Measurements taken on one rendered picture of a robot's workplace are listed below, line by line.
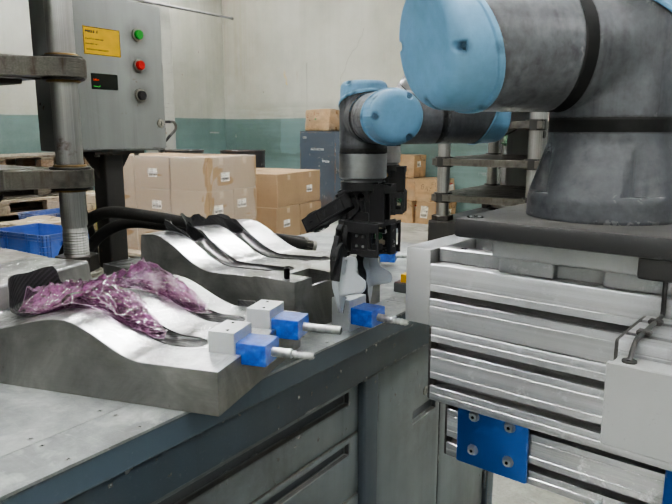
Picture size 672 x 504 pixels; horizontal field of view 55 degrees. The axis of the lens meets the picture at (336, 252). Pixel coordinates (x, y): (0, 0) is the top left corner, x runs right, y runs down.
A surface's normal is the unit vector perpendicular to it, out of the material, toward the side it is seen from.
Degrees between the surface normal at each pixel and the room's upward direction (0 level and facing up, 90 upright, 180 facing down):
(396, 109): 90
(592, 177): 72
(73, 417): 0
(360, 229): 90
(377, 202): 90
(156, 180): 84
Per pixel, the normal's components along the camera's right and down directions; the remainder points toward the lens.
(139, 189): -0.52, 0.31
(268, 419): 0.82, 0.11
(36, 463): 0.00, -0.98
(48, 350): -0.31, 0.18
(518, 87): 0.20, 0.76
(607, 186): -0.33, -0.13
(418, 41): -0.94, 0.16
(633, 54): 0.23, 0.33
